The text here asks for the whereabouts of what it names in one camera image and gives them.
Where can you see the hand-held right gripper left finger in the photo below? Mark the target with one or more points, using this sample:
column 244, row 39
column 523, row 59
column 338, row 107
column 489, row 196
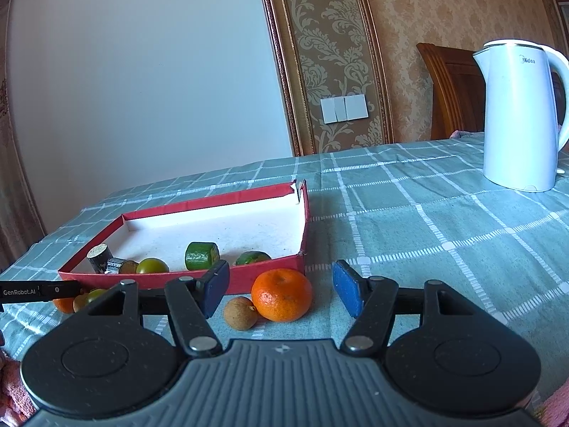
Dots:
column 215, row 289

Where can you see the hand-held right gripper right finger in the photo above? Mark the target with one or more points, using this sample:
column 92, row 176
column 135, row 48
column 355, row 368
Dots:
column 349, row 289

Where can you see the green cucumber piece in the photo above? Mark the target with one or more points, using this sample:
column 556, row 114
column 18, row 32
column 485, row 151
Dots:
column 201, row 255

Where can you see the orange mandarin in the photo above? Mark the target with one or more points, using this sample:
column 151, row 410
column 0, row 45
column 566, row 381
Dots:
column 64, row 306
column 280, row 296

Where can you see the green lime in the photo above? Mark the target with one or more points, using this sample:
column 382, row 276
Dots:
column 252, row 258

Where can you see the red cardboard box tray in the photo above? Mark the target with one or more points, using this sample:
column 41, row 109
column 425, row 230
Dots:
column 213, row 227

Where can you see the yellow-green tomato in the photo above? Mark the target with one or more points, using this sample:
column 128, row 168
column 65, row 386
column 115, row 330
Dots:
column 152, row 266

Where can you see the green tomato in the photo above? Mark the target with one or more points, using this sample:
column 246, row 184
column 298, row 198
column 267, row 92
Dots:
column 97, row 296

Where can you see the green plaid tablecloth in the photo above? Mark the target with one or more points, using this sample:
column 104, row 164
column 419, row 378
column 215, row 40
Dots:
column 422, row 240

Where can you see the pink patterned fleece cloth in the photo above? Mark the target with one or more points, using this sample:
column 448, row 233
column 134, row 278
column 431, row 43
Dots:
column 555, row 404
column 11, row 396

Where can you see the patterned beige curtain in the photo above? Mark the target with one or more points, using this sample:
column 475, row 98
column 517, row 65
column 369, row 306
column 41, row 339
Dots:
column 13, row 187

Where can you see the pile of clothes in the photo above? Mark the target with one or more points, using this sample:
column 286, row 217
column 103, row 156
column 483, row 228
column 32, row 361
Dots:
column 462, row 133

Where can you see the wooden headboard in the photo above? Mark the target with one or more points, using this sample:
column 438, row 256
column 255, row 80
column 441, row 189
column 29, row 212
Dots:
column 453, row 93

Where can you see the white electric kettle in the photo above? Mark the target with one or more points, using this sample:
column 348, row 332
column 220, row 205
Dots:
column 518, row 120

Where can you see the white wall switch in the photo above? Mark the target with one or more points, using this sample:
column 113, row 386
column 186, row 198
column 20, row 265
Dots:
column 344, row 109

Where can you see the gold wall moulding frame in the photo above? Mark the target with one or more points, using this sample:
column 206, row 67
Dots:
column 284, row 75

